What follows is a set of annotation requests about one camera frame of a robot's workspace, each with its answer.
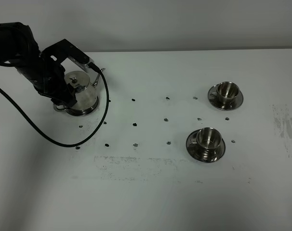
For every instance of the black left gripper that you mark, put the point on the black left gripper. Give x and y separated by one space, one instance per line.
52 82

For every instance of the stainless steel teapot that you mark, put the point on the stainless steel teapot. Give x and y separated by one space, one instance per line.
85 92

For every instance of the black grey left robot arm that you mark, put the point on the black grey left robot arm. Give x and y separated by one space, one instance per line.
19 49

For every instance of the near steel saucer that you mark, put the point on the near steel saucer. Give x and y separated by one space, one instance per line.
199 155

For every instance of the steel saucer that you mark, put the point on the steel saucer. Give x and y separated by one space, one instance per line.
225 102
199 155

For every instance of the far steel saucer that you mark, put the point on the far steel saucer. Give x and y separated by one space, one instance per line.
225 102

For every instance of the near steel teacup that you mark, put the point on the near steel teacup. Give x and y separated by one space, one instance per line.
207 139

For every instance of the steel teacup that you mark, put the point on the steel teacup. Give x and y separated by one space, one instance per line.
226 92
207 139

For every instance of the far steel teacup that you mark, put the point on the far steel teacup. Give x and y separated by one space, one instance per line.
226 92

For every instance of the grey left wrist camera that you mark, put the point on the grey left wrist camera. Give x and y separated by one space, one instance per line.
84 67

